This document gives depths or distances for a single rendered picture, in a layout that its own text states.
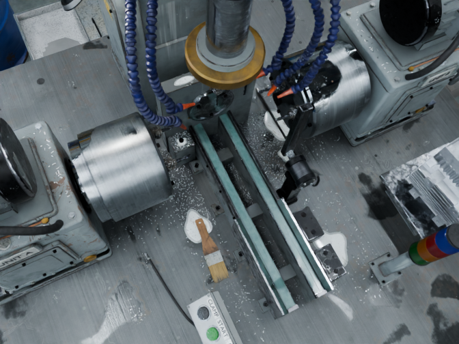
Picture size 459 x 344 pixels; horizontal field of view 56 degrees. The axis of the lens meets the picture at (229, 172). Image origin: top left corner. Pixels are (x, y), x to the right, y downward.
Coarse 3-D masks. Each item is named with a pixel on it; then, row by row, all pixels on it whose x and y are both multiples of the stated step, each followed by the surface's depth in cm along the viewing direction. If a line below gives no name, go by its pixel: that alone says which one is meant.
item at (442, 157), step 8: (448, 144) 112; (456, 144) 116; (440, 152) 115; (448, 152) 112; (456, 152) 115; (440, 160) 116; (448, 160) 114; (456, 160) 111; (440, 168) 117; (448, 168) 114; (456, 168) 112; (456, 176) 114; (456, 184) 115
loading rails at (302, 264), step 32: (192, 128) 134; (224, 128) 136; (224, 160) 139; (256, 160) 131; (224, 192) 126; (256, 192) 132; (288, 224) 125; (256, 256) 120; (288, 256) 127; (320, 288) 118
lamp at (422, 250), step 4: (420, 240) 109; (424, 240) 106; (420, 244) 107; (424, 244) 105; (420, 248) 106; (424, 248) 105; (420, 252) 107; (424, 252) 105; (428, 252) 103; (420, 256) 107; (424, 256) 106; (428, 256) 105; (432, 256) 103; (428, 260) 106; (432, 260) 106; (436, 260) 106
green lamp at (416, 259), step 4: (416, 244) 109; (412, 248) 111; (416, 248) 109; (412, 252) 111; (416, 252) 109; (412, 256) 111; (416, 256) 109; (416, 260) 110; (420, 260) 109; (424, 260) 107; (420, 264) 111; (424, 264) 111
